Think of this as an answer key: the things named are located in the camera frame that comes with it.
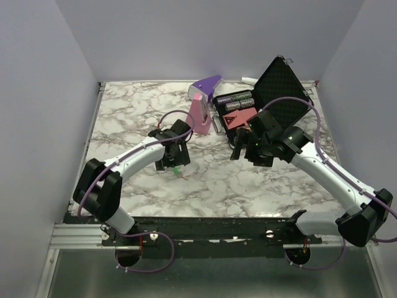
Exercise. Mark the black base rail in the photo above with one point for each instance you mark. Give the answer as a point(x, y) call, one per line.
point(169, 238)

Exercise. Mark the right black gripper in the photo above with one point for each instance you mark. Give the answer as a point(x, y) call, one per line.
point(245, 136)

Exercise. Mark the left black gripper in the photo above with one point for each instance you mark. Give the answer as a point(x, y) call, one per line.
point(182, 159)

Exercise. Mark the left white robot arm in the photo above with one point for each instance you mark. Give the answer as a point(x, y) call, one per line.
point(99, 187)

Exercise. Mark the pink and purple device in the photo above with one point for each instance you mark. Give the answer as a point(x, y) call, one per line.
point(201, 93)

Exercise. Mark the black poker chip case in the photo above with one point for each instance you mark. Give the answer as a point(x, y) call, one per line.
point(278, 80)

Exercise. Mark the white tube behind case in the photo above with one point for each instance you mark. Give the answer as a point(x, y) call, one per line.
point(248, 80)

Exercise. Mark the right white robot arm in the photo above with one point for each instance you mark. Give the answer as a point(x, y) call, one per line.
point(364, 209)

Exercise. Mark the green key tag with keyring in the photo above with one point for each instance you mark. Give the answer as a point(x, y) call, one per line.
point(179, 173)

